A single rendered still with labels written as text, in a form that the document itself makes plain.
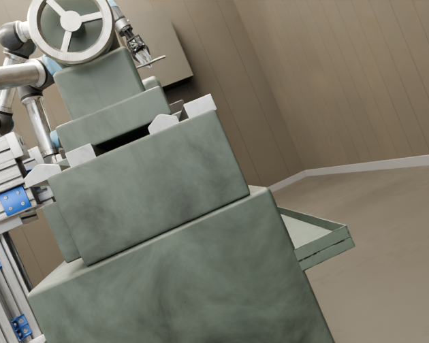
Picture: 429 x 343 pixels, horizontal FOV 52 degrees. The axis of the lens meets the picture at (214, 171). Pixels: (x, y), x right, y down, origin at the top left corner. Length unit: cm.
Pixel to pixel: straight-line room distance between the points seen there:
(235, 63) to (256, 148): 111
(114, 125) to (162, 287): 29
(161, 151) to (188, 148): 5
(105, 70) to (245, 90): 489
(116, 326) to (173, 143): 32
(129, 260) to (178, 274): 8
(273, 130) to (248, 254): 500
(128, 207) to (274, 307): 30
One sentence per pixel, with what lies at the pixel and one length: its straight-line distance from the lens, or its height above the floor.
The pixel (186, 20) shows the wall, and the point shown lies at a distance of 580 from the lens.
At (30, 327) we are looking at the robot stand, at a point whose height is 41.
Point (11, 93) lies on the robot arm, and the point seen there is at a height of 142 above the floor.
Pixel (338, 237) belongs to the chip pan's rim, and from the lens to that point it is 81.
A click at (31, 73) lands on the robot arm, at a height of 135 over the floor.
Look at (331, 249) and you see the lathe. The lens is 81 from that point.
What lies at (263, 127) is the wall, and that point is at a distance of 569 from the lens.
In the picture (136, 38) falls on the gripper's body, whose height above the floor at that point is 141.
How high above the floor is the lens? 77
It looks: 2 degrees down
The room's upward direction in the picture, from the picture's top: 23 degrees counter-clockwise
